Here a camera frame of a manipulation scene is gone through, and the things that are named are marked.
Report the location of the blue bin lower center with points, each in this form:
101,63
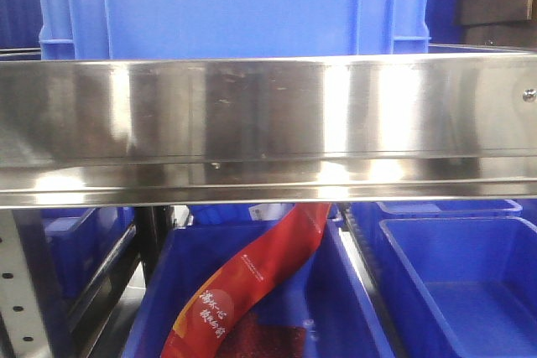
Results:
323,310

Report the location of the blue bin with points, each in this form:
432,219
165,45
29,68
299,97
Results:
323,310
461,287

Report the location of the blue bin lower right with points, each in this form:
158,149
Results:
461,287

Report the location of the red snack bag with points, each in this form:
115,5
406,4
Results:
216,307

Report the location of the large blue plastic crate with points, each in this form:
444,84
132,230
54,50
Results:
193,29

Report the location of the perforated metal shelf post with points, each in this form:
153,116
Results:
31,306

